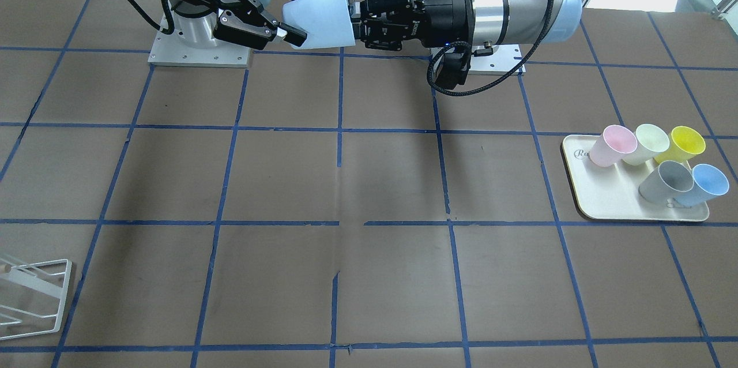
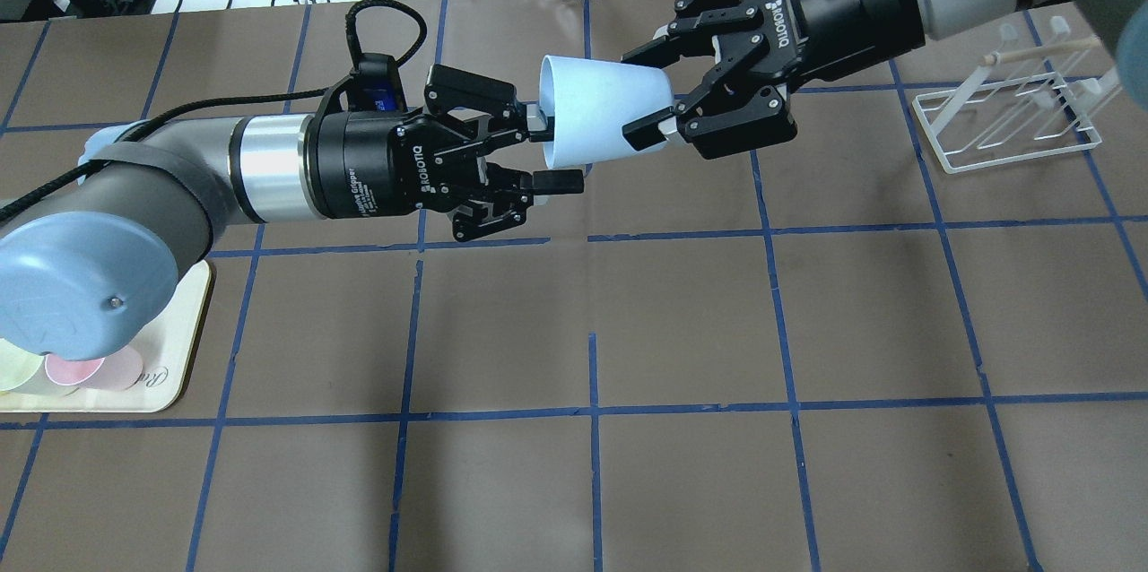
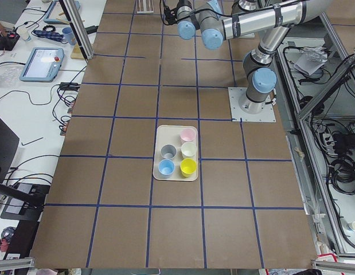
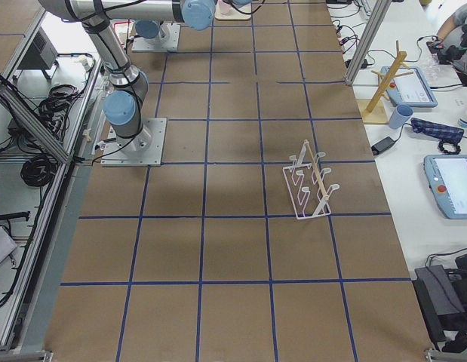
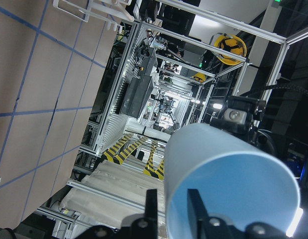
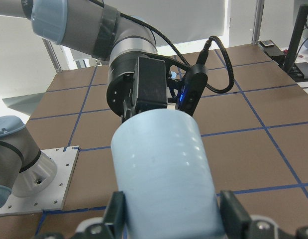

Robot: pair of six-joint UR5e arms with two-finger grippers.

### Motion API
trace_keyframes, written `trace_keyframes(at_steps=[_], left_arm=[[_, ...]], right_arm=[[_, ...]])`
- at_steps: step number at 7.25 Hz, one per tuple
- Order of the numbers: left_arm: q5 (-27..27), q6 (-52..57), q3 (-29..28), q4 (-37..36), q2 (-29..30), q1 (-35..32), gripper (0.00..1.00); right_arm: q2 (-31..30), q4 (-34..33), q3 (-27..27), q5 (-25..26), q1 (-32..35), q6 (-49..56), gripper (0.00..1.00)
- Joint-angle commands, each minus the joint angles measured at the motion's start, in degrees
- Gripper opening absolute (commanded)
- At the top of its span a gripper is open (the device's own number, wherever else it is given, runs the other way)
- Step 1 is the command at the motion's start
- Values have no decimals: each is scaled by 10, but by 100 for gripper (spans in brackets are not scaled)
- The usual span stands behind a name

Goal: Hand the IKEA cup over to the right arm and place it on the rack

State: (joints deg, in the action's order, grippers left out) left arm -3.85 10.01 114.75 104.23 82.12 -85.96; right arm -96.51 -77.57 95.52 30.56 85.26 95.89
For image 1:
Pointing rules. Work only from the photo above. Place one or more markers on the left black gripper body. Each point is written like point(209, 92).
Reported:
point(447, 16)

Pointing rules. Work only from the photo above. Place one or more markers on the light blue cup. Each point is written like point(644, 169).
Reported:
point(709, 183)
point(326, 22)

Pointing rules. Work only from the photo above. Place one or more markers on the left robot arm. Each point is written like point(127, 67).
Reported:
point(498, 22)

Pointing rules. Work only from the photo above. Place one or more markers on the pink cup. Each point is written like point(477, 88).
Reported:
point(613, 145)

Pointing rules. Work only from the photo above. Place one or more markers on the pale green cup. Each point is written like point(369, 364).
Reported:
point(651, 140)

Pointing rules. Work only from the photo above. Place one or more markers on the yellow cup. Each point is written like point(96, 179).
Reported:
point(685, 143)

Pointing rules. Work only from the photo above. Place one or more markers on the grey cup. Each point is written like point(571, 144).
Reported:
point(667, 181)

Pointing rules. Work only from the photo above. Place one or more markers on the cream plastic tray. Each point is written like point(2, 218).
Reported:
point(611, 193)

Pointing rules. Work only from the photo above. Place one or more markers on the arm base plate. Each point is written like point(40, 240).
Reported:
point(194, 45)
point(495, 60)

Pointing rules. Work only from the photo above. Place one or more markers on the white wire cup rack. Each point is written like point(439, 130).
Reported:
point(34, 296)

